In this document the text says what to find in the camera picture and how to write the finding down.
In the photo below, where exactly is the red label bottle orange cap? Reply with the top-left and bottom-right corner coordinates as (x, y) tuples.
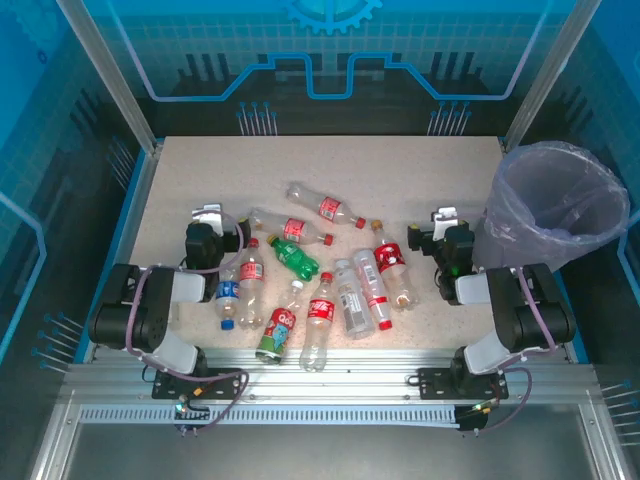
(369, 218), (421, 313)

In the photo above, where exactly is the bin with purple liner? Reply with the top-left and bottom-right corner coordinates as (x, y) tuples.
(471, 140), (631, 275)

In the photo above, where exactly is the green plastic bottle yellow cap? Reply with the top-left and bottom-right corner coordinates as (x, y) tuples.
(266, 233), (321, 281)

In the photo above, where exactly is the clear bottle barcode label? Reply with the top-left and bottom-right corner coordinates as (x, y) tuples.
(352, 248), (394, 332)

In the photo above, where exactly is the clear bottle white cap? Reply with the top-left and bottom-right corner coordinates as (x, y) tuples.
(333, 258), (377, 341)

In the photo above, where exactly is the red green label bottle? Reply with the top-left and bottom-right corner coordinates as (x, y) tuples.
(254, 279), (305, 365)

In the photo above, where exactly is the black connector box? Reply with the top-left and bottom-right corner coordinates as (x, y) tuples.
(457, 403), (490, 437)
(172, 399), (214, 437)

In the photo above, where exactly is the grey metal front plate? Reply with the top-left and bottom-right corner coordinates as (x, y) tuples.
(29, 405), (621, 480)

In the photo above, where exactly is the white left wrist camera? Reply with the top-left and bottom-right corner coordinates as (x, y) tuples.
(191, 202), (225, 235)

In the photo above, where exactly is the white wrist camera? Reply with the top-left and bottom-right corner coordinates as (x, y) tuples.
(431, 206), (460, 240)
(191, 202), (225, 235)

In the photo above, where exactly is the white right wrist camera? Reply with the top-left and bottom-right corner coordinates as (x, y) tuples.
(431, 206), (460, 240)

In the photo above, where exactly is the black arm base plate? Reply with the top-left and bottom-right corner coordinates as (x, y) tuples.
(152, 366), (245, 401)
(416, 367), (510, 401)

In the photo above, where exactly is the aluminium front rail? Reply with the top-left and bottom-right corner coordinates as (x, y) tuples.
(63, 346), (599, 407)

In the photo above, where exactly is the slotted white cable duct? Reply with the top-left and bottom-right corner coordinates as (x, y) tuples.
(78, 404), (462, 427)

